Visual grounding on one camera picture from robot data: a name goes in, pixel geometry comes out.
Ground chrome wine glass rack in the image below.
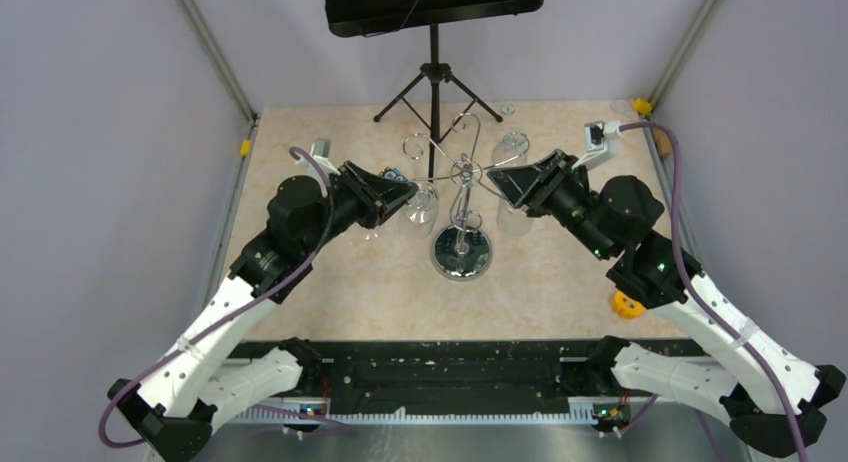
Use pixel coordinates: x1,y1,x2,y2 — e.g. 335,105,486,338
402,110,504,282

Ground yellow red toy block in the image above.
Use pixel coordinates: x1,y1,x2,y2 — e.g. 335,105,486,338
610,292,645,320

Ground ribbed wine glass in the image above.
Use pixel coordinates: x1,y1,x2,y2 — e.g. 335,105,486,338
490,130,530,168
496,201,534,237
399,182,439,240

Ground small blue black toy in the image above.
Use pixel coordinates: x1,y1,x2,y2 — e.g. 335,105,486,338
379,167,408,182

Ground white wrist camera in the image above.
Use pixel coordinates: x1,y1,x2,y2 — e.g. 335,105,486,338
574,121,622,171
310,138,339,174

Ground black music stand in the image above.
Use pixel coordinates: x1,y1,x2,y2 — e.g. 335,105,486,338
324,0,544,177

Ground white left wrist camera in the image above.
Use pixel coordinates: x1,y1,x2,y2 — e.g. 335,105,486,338
310,138,339,174

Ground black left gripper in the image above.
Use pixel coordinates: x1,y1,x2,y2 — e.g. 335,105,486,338
302,160,420,254

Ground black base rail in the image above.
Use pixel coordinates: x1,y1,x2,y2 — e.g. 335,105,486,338
218,338,664,440

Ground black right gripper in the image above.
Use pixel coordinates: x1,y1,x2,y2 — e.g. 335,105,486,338
488,149,614,261

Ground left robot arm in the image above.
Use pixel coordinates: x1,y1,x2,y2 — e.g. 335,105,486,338
109,162,418,461

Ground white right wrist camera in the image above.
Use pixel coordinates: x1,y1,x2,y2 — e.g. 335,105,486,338
574,121,622,171

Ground yellow corner bracket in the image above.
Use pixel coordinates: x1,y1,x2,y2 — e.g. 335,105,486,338
631,98,653,117

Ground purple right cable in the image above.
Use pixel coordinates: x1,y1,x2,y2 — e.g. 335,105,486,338
619,121,811,462

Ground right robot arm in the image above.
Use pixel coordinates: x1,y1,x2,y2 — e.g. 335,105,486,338
487,151,846,459

